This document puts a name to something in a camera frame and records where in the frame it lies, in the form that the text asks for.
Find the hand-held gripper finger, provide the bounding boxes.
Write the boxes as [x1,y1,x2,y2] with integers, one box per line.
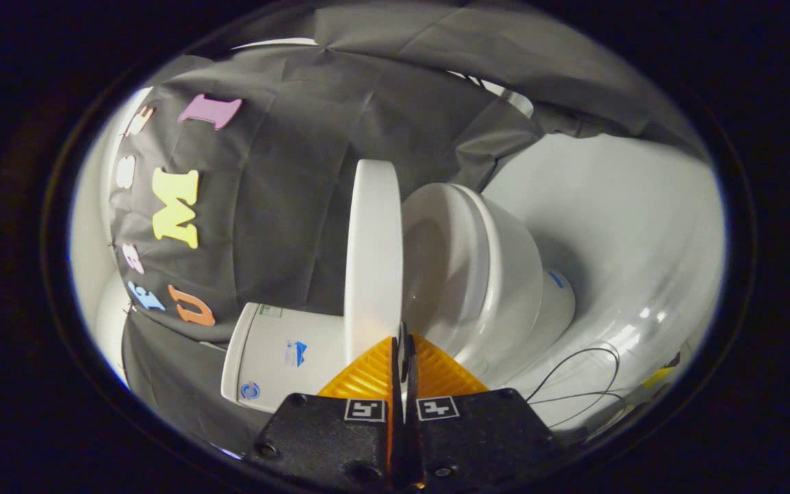
[243,322,405,492]
[405,333,562,492]

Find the white toilet lid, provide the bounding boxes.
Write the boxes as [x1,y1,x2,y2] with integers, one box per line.
[344,159,405,366]

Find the white ceramic toilet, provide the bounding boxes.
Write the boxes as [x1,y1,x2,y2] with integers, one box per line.
[221,182,577,415]

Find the black backdrop cloth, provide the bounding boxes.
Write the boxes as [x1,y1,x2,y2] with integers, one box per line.
[104,3,711,454]

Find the thin black cables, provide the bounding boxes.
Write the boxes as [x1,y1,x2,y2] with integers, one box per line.
[524,346,623,432]

